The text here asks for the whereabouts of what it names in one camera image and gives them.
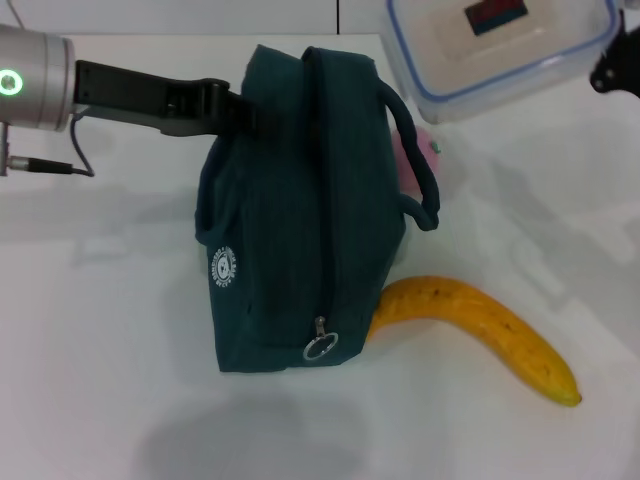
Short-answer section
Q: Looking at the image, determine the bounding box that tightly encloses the yellow banana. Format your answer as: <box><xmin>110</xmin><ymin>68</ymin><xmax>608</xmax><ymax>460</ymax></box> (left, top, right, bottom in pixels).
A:
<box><xmin>367</xmin><ymin>275</ymin><xmax>583</xmax><ymax>407</ymax></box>

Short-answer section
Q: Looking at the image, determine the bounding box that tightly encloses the clear box with blue-rimmed lid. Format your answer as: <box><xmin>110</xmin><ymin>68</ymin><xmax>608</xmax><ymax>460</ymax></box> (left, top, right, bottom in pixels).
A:
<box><xmin>383</xmin><ymin>0</ymin><xmax>621</xmax><ymax>125</ymax></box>

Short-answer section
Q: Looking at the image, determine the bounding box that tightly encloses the dark teal fabric lunch bag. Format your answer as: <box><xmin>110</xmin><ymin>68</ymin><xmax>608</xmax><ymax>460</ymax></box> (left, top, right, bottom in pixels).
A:
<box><xmin>193</xmin><ymin>43</ymin><xmax>442</xmax><ymax>374</ymax></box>

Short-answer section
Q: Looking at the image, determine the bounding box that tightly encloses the pink toy peach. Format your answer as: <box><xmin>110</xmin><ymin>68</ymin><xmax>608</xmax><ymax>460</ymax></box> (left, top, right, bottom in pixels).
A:
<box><xmin>392</xmin><ymin>127</ymin><xmax>444</xmax><ymax>194</ymax></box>

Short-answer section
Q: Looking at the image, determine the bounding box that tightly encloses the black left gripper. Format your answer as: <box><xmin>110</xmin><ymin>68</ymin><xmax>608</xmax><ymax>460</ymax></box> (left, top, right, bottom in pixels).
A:
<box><xmin>74</xmin><ymin>59</ymin><xmax>279</xmax><ymax>139</ymax></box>

